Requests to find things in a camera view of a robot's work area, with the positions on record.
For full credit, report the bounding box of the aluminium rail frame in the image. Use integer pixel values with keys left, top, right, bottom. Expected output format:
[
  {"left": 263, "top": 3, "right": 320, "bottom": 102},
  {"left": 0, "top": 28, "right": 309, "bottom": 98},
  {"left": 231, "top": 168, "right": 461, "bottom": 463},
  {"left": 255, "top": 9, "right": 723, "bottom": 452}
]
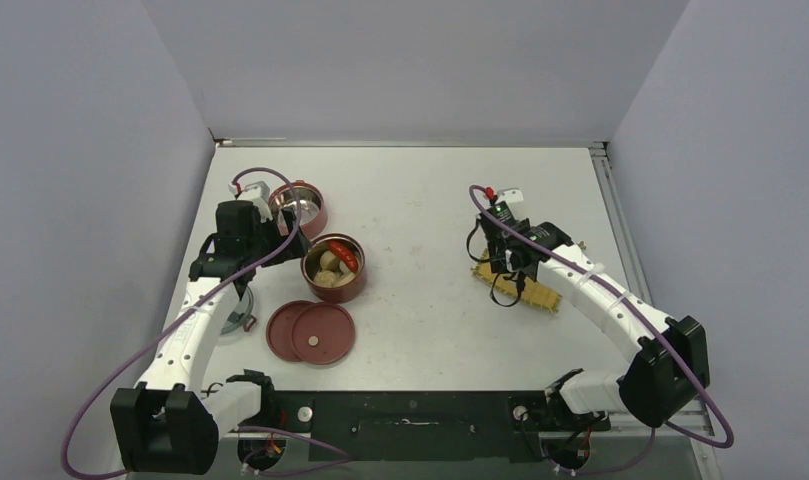
[{"left": 213, "top": 137, "right": 717, "bottom": 439}]

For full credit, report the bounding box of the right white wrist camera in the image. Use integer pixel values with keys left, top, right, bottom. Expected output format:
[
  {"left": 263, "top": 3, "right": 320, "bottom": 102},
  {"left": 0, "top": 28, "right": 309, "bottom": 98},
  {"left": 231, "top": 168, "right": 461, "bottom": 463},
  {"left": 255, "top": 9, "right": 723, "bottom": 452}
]
[{"left": 485, "top": 187, "right": 524, "bottom": 205}]

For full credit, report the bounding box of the upper red round lid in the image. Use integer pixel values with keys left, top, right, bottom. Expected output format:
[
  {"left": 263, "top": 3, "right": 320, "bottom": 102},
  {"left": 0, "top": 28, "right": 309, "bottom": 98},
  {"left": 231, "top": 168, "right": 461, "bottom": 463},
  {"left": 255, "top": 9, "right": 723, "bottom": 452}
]
[{"left": 290, "top": 303, "right": 356, "bottom": 366}]

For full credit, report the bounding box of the purple cable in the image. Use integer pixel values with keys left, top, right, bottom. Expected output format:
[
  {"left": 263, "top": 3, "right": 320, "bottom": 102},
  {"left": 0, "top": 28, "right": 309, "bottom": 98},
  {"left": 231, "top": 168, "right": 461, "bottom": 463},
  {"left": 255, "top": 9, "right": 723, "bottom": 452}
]
[
  {"left": 60, "top": 166, "right": 302, "bottom": 480},
  {"left": 468, "top": 184, "right": 735, "bottom": 450}
]

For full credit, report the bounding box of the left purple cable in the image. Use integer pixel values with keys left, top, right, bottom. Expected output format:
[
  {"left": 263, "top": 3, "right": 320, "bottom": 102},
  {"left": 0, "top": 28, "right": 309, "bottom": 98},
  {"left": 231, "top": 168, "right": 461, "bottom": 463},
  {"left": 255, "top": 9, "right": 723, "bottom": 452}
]
[{"left": 60, "top": 166, "right": 302, "bottom": 480}]

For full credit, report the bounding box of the bamboo mat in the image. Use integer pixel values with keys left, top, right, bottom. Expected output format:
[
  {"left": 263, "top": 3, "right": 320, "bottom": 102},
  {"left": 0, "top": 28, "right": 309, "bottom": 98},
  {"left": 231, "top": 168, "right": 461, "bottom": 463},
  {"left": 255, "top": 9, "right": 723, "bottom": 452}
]
[{"left": 471, "top": 263, "right": 562, "bottom": 314}]

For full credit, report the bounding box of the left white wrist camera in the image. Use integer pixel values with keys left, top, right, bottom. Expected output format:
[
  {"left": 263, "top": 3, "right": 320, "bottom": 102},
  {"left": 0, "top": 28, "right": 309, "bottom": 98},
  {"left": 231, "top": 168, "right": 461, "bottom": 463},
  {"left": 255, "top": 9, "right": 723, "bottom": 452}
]
[{"left": 228, "top": 181, "right": 273, "bottom": 221}]

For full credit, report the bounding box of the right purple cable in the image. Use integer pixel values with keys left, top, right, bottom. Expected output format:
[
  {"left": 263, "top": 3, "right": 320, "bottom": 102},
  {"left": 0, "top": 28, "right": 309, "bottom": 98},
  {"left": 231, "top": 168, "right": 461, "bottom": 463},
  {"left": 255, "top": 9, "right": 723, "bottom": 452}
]
[{"left": 468, "top": 184, "right": 735, "bottom": 450}]

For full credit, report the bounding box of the glass lid with red clip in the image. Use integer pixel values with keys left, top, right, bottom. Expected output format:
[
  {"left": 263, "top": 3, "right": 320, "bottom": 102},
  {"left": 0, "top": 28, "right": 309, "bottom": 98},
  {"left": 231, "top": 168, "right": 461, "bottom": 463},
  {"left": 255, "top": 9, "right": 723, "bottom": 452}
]
[{"left": 220, "top": 288, "right": 257, "bottom": 336}]

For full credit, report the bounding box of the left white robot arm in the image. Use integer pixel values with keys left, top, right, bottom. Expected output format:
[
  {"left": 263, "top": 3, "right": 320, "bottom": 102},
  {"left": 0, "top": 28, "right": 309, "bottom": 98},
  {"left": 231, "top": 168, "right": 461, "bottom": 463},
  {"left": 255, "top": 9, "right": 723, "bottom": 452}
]
[{"left": 110, "top": 200, "right": 309, "bottom": 475}]

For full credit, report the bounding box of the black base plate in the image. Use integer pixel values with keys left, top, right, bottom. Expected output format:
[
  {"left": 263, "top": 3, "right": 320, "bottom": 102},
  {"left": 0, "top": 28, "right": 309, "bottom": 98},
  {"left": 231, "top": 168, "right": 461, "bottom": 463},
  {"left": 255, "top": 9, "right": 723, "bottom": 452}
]
[{"left": 239, "top": 390, "right": 611, "bottom": 463}]

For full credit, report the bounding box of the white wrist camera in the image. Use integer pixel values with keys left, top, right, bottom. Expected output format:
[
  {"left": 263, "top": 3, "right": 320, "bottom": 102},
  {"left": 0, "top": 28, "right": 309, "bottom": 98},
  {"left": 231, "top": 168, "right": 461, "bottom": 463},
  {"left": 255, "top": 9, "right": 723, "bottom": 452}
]
[
  {"left": 485, "top": 187, "right": 524, "bottom": 205},
  {"left": 228, "top": 181, "right": 273, "bottom": 221}
]

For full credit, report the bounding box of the red sausage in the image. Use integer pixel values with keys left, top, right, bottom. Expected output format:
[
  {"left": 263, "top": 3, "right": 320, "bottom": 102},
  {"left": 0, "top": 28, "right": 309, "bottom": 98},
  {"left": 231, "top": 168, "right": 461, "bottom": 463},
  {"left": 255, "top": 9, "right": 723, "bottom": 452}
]
[{"left": 327, "top": 240, "right": 359, "bottom": 273}]

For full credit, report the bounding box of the red round lid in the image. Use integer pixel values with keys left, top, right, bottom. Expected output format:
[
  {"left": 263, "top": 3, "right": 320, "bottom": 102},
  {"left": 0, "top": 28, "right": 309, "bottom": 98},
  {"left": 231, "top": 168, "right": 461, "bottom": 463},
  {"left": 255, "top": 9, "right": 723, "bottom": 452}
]
[
  {"left": 266, "top": 300, "right": 312, "bottom": 363},
  {"left": 290, "top": 303, "right": 356, "bottom": 366}
]

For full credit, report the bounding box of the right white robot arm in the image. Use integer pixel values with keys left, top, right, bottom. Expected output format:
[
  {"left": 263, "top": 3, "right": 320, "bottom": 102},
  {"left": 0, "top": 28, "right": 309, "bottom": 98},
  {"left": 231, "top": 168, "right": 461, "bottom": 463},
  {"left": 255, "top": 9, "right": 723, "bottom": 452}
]
[{"left": 476, "top": 206, "right": 710, "bottom": 428}]

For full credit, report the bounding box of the lower red round lid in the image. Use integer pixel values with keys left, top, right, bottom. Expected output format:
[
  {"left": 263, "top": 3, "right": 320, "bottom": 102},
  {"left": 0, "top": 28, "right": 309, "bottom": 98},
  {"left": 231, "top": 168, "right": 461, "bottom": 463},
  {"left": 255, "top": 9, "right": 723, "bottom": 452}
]
[{"left": 266, "top": 300, "right": 312, "bottom": 363}]

